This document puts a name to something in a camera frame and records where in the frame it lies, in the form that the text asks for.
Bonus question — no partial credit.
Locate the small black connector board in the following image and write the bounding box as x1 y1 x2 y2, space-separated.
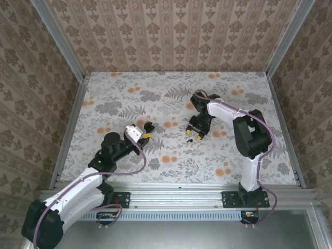
240 210 260 224
96 211 120 225

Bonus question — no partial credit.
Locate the grey metal front panel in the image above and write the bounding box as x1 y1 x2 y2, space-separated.
59 220 322 249

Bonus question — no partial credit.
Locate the aluminium table side rail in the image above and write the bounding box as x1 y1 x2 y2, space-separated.
49 75 91 190
267 76 306 188

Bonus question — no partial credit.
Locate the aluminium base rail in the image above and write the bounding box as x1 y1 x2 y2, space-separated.
38 181 317 210

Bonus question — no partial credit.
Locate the grey slotted cable duct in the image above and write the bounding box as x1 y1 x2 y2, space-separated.
82 210 243 222

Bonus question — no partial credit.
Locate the aluminium frame post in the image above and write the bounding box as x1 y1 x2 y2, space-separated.
30 0 86 81
266 0 316 78

